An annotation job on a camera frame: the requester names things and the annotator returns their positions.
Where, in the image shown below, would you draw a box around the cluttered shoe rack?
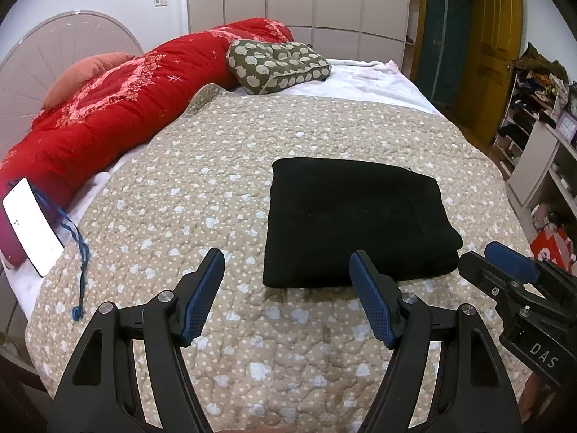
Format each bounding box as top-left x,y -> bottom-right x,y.
493,43 -> 577,176

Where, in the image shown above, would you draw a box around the green patterned cushion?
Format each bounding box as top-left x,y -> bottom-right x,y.
226,40 -> 332,95

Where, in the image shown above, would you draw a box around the orange pillow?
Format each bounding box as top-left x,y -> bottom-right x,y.
41,53 -> 136,110

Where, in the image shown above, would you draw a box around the round beige headboard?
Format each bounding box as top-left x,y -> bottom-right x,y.
0,9 -> 145,120

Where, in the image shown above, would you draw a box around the yellow wooden door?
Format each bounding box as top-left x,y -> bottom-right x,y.
455,0 -> 524,145

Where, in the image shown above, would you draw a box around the white cabinet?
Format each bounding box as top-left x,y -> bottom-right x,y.
509,117 -> 577,240

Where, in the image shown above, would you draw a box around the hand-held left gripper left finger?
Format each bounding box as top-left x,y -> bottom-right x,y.
47,248 -> 226,433

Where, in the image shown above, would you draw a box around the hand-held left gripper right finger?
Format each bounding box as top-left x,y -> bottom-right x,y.
349,250 -> 524,433

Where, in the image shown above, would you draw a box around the purple picture frame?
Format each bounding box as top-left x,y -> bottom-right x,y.
556,115 -> 577,140

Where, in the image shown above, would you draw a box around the person's right forearm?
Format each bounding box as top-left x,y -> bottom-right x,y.
518,367 -> 562,433

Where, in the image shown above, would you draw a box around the red bag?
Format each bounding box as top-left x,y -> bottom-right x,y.
529,226 -> 574,276

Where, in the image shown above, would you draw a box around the black pants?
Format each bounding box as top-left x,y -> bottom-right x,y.
262,158 -> 463,288

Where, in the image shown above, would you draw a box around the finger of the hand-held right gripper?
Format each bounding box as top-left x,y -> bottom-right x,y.
459,251 -> 519,310
484,241 -> 577,292

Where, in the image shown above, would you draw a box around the dark teal door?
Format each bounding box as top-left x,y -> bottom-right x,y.
415,0 -> 474,109

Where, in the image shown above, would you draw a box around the beige quilted bedspread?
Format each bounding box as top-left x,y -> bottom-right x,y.
25,83 -> 535,433

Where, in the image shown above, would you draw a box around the red floral quilt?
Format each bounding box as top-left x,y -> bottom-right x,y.
0,17 -> 295,268

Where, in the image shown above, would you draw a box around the blue lanyard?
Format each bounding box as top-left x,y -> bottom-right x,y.
34,187 -> 91,322

